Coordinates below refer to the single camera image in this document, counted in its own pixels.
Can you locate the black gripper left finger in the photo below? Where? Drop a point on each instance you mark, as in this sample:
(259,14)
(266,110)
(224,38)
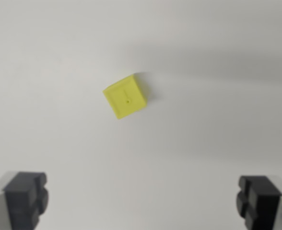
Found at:
(21,201)

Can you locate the yellow cube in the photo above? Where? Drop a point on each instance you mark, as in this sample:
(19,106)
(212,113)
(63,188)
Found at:
(125,97)

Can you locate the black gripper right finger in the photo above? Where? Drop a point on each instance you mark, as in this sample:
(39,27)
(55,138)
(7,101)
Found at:
(263,203)

